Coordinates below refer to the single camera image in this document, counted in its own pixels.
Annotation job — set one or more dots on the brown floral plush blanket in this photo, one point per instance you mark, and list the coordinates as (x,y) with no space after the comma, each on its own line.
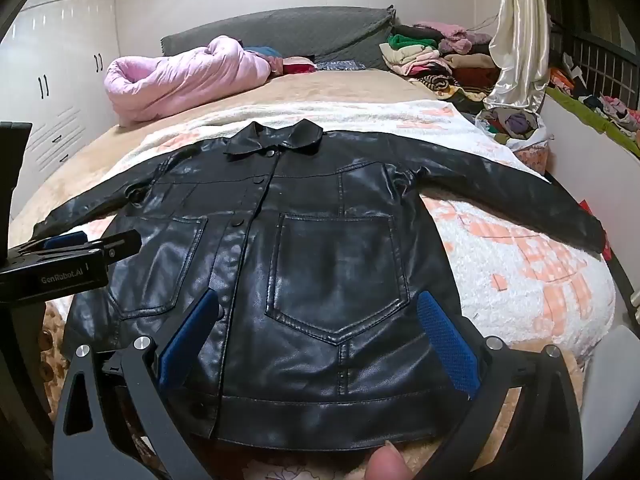
(320,465)

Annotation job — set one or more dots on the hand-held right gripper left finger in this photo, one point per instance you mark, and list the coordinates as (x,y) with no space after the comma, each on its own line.
(192,335)

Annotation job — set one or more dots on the grey headboard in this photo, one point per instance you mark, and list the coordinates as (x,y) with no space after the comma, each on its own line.
(310,32)

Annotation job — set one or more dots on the heap of small clothes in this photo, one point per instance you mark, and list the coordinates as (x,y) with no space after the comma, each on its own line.
(612,105)

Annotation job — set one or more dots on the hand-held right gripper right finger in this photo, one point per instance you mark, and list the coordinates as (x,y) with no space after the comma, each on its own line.
(447,345)

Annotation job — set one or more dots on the black leather jacket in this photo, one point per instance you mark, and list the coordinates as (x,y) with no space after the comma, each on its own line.
(325,270)

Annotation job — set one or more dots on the pink fluffy cloth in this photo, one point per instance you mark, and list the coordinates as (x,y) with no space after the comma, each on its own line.
(535,157)

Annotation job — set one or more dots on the teal cloth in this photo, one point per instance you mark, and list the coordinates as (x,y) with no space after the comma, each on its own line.
(262,51)

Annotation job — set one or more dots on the white smooth object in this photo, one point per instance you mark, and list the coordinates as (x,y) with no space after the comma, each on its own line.
(612,385)

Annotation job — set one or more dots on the white bag of clothes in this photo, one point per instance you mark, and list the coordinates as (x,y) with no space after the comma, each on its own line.
(515,125)

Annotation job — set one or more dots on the pink quilt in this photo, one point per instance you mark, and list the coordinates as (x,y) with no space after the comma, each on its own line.
(190,77)

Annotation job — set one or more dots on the white pink printed blanket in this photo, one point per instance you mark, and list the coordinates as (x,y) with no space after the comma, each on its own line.
(525,270)

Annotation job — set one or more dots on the pile of folded clothes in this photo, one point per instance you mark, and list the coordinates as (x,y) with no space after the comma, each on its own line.
(425,55)

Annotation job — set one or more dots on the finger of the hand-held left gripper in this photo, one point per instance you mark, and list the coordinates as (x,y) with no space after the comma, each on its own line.
(120,246)
(65,241)

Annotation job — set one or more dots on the green cloth edge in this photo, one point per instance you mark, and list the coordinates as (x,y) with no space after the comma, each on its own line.
(590,117)

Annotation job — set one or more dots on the blue patterned cloth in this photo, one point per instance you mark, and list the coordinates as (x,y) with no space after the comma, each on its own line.
(342,65)

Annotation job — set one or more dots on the white wardrobe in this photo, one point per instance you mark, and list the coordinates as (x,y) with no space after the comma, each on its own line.
(55,60)

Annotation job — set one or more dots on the red folded cloth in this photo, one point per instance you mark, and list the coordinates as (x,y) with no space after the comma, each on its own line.
(299,66)

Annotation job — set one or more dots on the person's right hand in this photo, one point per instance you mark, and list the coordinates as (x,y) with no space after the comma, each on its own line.
(387,462)

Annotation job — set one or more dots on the tan bed sheet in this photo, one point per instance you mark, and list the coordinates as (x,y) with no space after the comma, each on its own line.
(350,87)

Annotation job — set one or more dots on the cream satin curtain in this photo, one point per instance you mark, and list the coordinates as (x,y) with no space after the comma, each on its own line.
(520,35)

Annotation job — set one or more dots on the white cot side panel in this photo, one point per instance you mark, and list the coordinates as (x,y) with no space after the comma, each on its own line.
(590,175)

